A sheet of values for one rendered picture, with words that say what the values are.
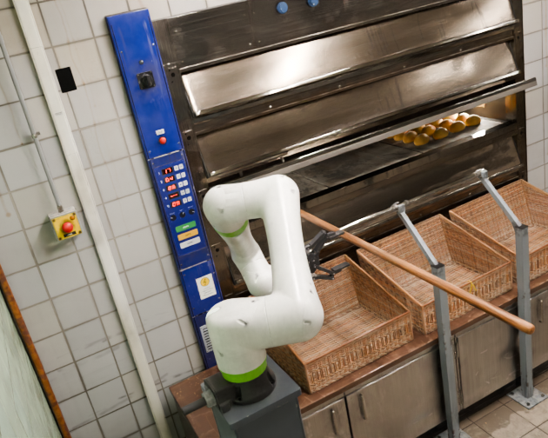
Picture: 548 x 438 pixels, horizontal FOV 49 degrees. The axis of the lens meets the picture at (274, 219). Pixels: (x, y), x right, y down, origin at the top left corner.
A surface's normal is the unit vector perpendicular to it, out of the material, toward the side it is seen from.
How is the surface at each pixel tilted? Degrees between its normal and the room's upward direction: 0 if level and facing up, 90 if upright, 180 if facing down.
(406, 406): 90
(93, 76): 90
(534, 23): 90
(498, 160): 70
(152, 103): 90
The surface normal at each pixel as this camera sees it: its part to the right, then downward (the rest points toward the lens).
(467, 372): 0.45, 0.25
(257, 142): 0.36, -0.07
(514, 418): -0.19, -0.90
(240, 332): 0.05, 0.33
